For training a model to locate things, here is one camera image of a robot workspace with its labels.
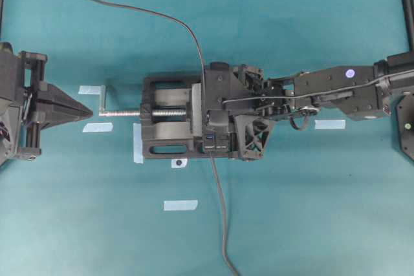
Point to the blue tape under vise left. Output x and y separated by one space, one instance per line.
138 157

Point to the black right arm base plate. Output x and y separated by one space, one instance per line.
402 124

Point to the silver vise screw handle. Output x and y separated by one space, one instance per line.
135 112

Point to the blue tape strip top left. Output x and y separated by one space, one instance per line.
89 90

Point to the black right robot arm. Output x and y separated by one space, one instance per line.
360 92

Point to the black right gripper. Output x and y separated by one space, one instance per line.
241 93

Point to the black USB hub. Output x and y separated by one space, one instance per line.
216 141

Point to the blue tape strip mid left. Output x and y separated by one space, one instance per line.
98 127

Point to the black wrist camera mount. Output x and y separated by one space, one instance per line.
219 66

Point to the blue tape strip bottom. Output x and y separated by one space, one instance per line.
180 205

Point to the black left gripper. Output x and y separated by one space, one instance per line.
23 92

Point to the blue tape strip right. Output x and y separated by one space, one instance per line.
330 124

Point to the black bench vise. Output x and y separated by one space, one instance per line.
175 137

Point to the blue tape strip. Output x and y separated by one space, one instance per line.
89 90
180 205
330 124

